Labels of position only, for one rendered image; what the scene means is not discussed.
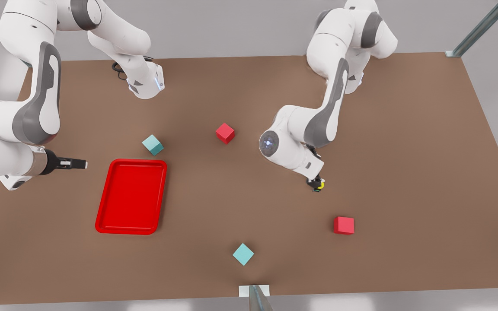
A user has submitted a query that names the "red rectangular tray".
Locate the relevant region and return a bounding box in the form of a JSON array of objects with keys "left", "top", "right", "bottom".
[{"left": 95, "top": 159, "right": 168, "bottom": 235}]

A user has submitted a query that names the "black cable loop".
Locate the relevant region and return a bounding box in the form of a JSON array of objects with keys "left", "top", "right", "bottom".
[{"left": 112, "top": 56, "right": 155, "bottom": 81}]

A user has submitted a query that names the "teal cube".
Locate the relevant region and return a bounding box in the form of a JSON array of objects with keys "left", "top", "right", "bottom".
[
  {"left": 233, "top": 243, "right": 255, "bottom": 266},
  {"left": 142, "top": 134, "right": 165, "bottom": 156}
]

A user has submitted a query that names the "red cube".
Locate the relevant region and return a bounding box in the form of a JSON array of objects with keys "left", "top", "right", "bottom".
[
  {"left": 215, "top": 123, "right": 236, "bottom": 144},
  {"left": 334, "top": 216, "right": 355, "bottom": 235}
]

